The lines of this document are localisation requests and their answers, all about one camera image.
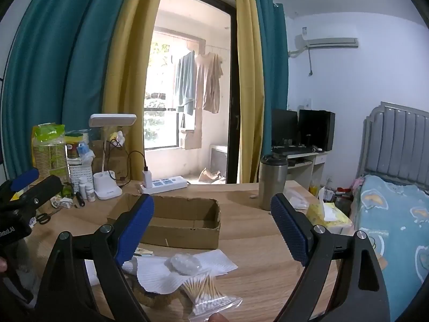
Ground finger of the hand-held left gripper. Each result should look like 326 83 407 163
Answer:
0 167 40 205
12 175 64 220

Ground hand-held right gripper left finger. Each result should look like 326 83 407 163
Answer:
35 193 155 322

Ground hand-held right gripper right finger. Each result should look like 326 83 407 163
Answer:
270 193 393 322

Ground brown cardboard box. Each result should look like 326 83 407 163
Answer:
106 193 222 249

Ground white disposable face towel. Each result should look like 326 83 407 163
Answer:
85 250 238 295

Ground clear bag of cotton pads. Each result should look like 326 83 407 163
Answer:
167 253 204 275

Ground bag of cotton swabs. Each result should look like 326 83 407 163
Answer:
181 274 242 321

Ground black scissors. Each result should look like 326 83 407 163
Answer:
35 208 62 225

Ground clear plastic bag white pads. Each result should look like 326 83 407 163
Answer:
285 188 310 210

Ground green yellow snack bag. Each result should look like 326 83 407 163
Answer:
31 123 69 179

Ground white perforated basket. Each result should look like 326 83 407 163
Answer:
67 158 94 192

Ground yellow tissue pack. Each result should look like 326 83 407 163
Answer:
306 188 354 235

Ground white desk lamp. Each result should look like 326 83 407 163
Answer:
89 113 137 201

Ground stainless steel tumbler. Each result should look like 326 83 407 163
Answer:
258 153 289 211

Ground can with yellow lid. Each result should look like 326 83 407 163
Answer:
65 132 84 160

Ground white power strip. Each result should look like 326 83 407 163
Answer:
140 175 187 195

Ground plain cardboard box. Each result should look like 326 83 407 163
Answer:
89 139 132 181

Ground white computer desk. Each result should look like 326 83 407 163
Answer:
273 149 329 196

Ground brown textured pad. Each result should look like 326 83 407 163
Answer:
132 280 183 309

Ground black keyboard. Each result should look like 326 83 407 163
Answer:
271 146 315 157

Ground black computer monitor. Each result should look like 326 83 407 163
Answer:
298 109 336 151
271 108 299 148

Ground teal curtain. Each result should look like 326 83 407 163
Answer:
0 0 135 182
251 0 289 156

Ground blue printed blanket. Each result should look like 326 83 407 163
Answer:
353 174 429 322

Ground grey padded bed headboard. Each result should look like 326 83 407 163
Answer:
357 101 429 188

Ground yellow curtain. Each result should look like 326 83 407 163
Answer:
102 0 168 182
231 0 266 184

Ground grey-blue hanging shirt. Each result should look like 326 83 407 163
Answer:
174 50 198 116

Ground beige hanging shirt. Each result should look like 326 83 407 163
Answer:
194 52 224 114

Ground white air conditioner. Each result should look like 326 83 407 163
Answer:
295 34 359 55

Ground black charging cable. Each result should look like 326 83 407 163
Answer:
104 139 149 188

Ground black door frame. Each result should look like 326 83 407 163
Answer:
164 0 242 184

